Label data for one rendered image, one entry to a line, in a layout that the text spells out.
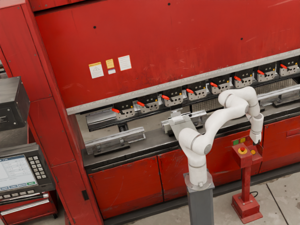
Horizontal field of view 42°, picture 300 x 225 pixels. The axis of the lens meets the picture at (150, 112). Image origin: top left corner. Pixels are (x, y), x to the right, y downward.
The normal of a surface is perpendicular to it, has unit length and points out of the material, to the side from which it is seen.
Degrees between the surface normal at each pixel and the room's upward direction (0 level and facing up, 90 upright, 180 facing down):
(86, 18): 90
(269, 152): 90
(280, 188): 0
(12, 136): 0
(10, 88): 0
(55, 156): 90
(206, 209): 90
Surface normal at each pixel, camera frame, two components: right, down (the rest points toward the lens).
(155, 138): -0.13, -0.78
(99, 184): 0.25, 0.58
